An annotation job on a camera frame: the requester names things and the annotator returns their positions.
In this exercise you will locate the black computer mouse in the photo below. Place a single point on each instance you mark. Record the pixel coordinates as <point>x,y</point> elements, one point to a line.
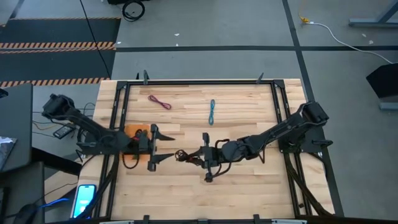
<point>25,214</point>

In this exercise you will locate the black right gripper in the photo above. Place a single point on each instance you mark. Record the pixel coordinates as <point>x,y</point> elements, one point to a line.
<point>213,155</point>

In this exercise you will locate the gray-legged desk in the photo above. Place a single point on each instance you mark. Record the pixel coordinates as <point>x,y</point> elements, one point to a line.
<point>370,22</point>

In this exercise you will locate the black angular panel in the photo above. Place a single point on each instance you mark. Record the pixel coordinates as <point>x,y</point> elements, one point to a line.
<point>384,79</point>

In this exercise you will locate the gray steel foot bar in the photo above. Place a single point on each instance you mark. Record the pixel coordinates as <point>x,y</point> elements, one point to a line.
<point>388,106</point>

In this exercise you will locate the wooden workbench with black frame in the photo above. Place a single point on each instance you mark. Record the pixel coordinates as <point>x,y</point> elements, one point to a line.
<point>199,82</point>

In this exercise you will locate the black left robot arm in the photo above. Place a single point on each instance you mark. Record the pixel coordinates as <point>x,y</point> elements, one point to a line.
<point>87,123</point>

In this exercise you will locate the crinkled silver bag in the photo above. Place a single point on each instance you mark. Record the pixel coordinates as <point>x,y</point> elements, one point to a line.
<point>4,149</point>

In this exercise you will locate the smartphone with lit screen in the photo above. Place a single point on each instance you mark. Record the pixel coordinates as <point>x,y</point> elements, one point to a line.
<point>84,199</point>

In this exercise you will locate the yellow plug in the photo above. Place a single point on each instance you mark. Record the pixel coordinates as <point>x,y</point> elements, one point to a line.
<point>304,20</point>

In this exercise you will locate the black power adapter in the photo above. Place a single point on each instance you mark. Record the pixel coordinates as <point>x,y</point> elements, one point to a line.
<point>63,130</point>

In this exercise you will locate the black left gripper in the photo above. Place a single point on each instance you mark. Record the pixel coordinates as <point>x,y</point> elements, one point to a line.
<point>153,146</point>

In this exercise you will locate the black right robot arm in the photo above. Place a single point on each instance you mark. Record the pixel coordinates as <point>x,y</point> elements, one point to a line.
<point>280,127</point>

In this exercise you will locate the black mat with hazard stripes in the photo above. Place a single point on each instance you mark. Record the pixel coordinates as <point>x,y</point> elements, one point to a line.
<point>46,65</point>

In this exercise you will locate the orange tray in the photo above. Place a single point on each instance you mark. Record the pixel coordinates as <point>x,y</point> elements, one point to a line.
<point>130,129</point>

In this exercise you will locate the black desk top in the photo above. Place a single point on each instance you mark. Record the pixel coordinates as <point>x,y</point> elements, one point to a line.
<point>15,124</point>

